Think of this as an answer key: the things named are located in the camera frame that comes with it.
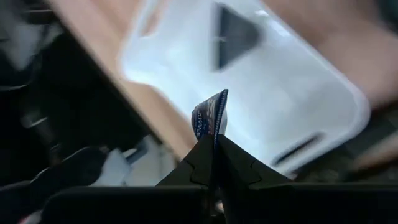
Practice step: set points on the dark blue foil sachet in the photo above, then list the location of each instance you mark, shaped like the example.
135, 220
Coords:
206, 118

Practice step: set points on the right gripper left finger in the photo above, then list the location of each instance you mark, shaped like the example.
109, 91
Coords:
192, 177

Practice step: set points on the white plastic bin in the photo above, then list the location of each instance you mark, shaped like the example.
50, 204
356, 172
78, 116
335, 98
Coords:
280, 93

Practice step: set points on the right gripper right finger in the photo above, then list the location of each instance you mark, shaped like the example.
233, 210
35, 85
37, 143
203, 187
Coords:
242, 174

